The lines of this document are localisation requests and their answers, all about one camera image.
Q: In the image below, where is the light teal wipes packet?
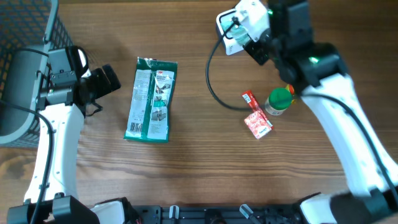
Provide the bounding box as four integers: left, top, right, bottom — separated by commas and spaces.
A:
221, 21, 251, 46

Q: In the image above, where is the red white tissue pack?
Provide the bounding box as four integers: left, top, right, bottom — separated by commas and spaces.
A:
244, 111, 272, 139

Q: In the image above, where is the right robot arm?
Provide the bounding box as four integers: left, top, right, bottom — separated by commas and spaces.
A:
236, 1, 397, 223

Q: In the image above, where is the red Nescafe coffee stick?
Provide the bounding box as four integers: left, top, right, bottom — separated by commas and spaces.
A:
242, 90, 274, 129

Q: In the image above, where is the white barcode scanner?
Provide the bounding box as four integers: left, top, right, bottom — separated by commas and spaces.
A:
215, 8, 246, 57

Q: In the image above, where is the dark grey plastic basket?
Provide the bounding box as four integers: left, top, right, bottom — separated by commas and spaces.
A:
1, 0, 76, 147

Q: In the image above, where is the yellow dish soap bottle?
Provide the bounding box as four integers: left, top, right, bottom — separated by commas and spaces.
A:
285, 84, 295, 104

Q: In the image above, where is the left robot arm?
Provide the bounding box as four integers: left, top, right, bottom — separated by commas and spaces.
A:
1, 45, 142, 223

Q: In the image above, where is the green lid white jar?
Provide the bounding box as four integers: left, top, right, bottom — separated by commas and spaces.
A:
264, 88, 293, 116

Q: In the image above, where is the green white plastic package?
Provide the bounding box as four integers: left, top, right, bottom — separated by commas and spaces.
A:
124, 57, 178, 142

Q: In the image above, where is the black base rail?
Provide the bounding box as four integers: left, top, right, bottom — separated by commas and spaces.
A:
133, 204, 304, 224

